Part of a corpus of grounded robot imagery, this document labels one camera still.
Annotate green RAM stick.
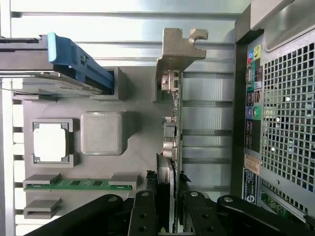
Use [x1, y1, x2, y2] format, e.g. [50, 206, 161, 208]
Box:
[25, 178, 133, 192]

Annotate grey parts rack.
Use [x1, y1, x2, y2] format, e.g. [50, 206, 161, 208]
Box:
[11, 65, 235, 222]

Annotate black and silver PC case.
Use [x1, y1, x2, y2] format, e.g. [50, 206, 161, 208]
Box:
[232, 0, 315, 223]

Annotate silver CPU chip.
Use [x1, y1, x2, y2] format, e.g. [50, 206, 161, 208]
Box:
[33, 122, 69, 163]

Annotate hard disk with blue label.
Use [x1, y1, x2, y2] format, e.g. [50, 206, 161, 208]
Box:
[0, 36, 109, 96]

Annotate blue disk caddy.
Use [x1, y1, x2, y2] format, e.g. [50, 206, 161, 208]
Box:
[47, 31, 116, 96]

